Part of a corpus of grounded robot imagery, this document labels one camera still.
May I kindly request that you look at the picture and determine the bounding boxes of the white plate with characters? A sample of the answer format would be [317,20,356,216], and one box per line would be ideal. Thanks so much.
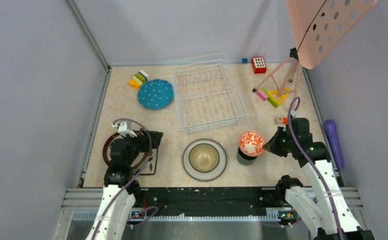
[182,138,228,182]

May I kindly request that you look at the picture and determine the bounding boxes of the yellow toy frame block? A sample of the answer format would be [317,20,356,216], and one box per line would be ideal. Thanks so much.
[269,90,289,105]

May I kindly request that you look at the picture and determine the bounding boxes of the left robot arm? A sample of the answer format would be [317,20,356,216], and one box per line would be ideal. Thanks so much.
[86,129,164,240]

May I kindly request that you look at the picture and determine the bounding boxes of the brown flower glazed bowl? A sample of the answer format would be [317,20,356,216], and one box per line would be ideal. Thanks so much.
[189,143,220,173]

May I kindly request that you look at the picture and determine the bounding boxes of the teal polka dot plate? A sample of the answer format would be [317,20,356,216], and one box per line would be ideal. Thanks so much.
[137,79,174,110]

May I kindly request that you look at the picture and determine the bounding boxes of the red rimmed round plate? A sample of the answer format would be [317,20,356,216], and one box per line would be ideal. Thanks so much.
[102,131,150,170]

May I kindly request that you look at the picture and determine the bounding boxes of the red white toy block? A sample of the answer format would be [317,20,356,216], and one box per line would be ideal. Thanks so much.
[251,56,267,74]

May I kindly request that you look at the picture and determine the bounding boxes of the colourful block stack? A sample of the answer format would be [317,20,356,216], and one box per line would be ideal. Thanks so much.
[128,69,149,89]

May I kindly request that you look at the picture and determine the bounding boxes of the square leaf patterned plate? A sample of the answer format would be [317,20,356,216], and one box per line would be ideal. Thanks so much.
[131,148,158,175]

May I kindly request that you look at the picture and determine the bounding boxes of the pink perforated music stand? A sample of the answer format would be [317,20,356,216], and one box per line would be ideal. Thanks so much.
[253,0,377,96]

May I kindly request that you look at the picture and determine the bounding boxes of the pink toy block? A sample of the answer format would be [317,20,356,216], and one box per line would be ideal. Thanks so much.
[256,89,268,102]

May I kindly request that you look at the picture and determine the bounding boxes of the dark green mug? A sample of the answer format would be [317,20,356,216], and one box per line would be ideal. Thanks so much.
[236,148,257,166]

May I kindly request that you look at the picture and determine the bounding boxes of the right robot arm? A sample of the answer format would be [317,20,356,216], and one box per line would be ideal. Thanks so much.
[264,116,374,240]

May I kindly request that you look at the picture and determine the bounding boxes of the white wire dish rack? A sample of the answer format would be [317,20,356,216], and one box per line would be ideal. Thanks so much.
[169,52,246,134]

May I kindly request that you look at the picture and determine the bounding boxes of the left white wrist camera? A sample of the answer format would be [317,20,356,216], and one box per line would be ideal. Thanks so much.
[112,120,137,138]

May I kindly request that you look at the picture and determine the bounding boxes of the purple handle tool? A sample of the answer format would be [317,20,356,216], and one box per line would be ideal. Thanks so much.
[323,119,344,169]

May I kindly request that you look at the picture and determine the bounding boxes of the green toy block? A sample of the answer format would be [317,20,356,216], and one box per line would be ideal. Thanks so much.
[261,87,279,108]

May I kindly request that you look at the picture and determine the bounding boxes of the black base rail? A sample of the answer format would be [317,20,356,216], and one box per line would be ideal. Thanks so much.
[134,187,296,219]

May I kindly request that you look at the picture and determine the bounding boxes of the orange patterned white bowl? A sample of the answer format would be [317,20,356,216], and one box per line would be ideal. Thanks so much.
[238,130,266,157]

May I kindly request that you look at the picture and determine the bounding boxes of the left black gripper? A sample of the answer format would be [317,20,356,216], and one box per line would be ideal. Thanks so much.
[122,127,163,166]

